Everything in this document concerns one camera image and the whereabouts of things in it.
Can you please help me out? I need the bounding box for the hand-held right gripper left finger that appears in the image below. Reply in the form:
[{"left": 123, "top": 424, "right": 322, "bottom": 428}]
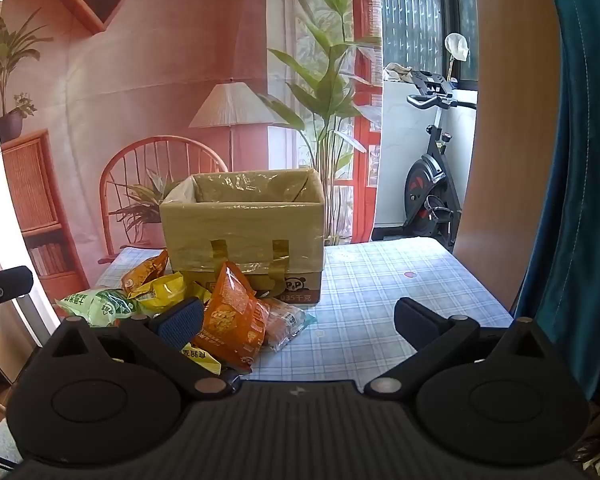
[{"left": 40, "top": 297, "right": 241, "bottom": 401}]

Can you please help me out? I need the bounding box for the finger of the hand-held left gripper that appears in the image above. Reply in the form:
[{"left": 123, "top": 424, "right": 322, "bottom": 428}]
[{"left": 0, "top": 266, "right": 34, "bottom": 333}]

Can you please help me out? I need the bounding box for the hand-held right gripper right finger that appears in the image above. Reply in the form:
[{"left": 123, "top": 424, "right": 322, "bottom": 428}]
[{"left": 362, "top": 297, "right": 556, "bottom": 396}]

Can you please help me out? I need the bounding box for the large orange chip bag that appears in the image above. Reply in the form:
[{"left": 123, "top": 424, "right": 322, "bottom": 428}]
[{"left": 192, "top": 260, "right": 272, "bottom": 370}]

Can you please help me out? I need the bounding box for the green snack bag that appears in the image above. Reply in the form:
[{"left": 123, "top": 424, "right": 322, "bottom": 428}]
[{"left": 55, "top": 287, "right": 143, "bottom": 329}]

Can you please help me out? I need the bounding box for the taped cardboard box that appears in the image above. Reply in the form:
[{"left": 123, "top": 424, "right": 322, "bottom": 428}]
[{"left": 159, "top": 169, "right": 327, "bottom": 307}]

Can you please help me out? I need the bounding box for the yellow snack bag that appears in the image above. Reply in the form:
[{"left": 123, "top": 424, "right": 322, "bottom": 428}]
[{"left": 139, "top": 271, "right": 212, "bottom": 312}]

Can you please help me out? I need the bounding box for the yellow green label packet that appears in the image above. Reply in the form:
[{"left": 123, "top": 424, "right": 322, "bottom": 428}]
[{"left": 179, "top": 341, "right": 224, "bottom": 376}]

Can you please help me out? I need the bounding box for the orange brown snack bag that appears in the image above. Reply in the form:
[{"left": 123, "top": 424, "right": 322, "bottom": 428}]
[{"left": 121, "top": 249, "right": 170, "bottom": 300}]

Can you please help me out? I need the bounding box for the clear bread packet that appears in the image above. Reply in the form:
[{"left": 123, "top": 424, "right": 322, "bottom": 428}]
[{"left": 261, "top": 297, "right": 319, "bottom": 352}]

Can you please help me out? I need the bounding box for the black exercise bike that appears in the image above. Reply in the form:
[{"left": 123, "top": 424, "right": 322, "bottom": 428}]
[{"left": 371, "top": 71, "right": 478, "bottom": 253}]

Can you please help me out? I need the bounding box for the white fluffy cushion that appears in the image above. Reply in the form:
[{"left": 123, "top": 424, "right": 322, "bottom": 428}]
[{"left": 0, "top": 417, "right": 28, "bottom": 478}]

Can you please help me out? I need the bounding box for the wooden door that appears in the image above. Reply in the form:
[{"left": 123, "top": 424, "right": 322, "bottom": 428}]
[{"left": 451, "top": 0, "right": 563, "bottom": 313}]

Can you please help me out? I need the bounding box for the teal curtain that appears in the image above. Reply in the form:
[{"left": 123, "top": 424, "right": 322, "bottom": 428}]
[{"left": 512, "top": 0, "right": 600, "bottom": 403}]

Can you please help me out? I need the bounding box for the beige cloth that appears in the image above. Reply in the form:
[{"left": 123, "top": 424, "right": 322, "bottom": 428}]
[{"left": 383, "top": 62, "right": 417, "bottom": 84}]

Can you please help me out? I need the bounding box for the white pouch on stick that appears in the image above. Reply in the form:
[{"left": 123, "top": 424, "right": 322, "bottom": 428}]
[{"left": 444, "top": 32, "right": 469, "bottom": 82}]

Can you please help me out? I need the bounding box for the dark framed window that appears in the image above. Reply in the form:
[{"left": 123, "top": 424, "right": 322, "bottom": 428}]
[{"left": 380, "top": 0, "right": 481, "bottom": 86}]

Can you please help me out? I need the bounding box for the printed room wall poster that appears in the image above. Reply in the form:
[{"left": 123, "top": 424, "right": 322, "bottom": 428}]
[{"left": 0, "top": 0, "right": 385, "bottom": 293}]

